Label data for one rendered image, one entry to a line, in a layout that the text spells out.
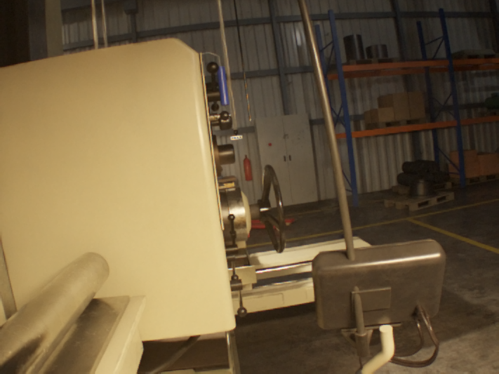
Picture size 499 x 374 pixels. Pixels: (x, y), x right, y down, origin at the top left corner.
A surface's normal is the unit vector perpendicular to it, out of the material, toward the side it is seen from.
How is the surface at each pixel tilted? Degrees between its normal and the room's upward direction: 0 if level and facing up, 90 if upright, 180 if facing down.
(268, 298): 90
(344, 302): 109
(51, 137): 90
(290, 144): 90
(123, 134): 90
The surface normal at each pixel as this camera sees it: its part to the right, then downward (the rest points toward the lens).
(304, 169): 0.08, 0.05
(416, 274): -0.13, 0.40
